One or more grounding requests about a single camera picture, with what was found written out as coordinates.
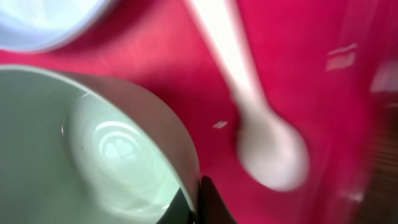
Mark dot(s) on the red serving tray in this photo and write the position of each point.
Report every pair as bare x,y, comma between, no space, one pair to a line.
316,61

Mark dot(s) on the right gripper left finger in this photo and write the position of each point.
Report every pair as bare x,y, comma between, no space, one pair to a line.
179,211

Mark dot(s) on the light blue plate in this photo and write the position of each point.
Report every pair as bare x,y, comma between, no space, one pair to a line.
31,26

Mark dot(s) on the white plastic spoon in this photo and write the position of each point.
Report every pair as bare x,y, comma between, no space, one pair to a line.
269,149

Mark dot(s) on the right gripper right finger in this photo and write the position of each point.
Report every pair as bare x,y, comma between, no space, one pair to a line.
211,207

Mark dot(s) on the green bowl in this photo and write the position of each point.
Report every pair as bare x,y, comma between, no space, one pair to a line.
83,149

